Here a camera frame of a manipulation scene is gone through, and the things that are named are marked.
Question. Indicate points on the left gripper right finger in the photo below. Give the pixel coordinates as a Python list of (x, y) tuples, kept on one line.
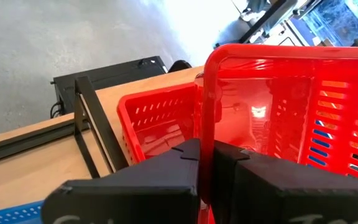
[(291, 193)]

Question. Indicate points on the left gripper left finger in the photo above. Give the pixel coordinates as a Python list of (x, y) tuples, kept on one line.
[(129, 196)]

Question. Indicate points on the red plastic slotted basket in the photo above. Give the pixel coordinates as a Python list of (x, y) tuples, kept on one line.
[(157, 121), (291, 74)]

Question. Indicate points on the blue plastic slotted basket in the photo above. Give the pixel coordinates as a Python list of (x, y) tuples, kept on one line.
[(11, 214)]

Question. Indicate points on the black equipment box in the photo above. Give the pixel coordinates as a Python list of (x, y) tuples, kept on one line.
[(110, 74)]

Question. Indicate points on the black round object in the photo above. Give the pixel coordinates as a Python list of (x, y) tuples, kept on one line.
[(179, 66)]

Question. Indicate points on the black desk leg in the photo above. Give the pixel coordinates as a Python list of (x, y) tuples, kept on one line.
[(266, 21)]

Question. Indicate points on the person's leg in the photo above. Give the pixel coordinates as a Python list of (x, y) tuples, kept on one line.
[(258, 4)]

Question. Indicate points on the black shelf side bracket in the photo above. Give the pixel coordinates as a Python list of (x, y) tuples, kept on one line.
[(92, 105)]

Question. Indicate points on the black aluminium cross rail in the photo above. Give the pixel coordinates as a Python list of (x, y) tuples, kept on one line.
[(26, 141)]

